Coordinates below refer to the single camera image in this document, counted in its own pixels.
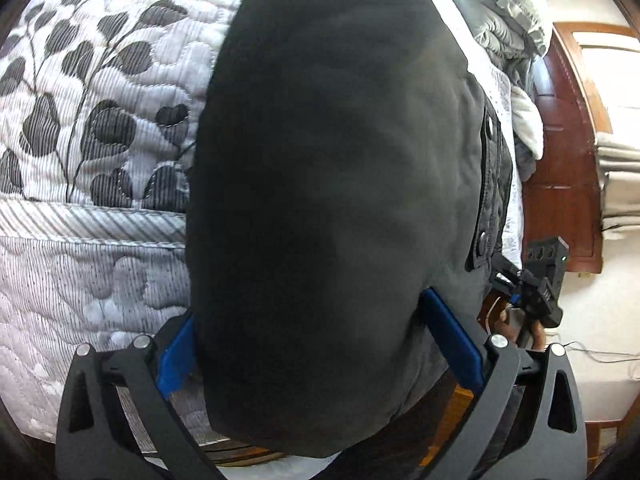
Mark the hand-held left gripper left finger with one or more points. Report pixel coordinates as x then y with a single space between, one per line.
177 355

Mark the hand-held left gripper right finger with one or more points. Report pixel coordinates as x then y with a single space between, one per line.
450 332

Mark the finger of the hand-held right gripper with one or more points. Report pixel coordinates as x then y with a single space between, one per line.
507 272

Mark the black jacket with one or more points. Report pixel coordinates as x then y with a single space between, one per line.
325 185

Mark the person's right hand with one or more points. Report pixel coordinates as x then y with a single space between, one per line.
507 322

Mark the leaf-patterned white quilt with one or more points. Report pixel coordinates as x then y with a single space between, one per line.
100 260

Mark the light grey comforter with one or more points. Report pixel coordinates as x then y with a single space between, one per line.
505 15

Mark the brown wooden bed frame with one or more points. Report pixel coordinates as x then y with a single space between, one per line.
460 420

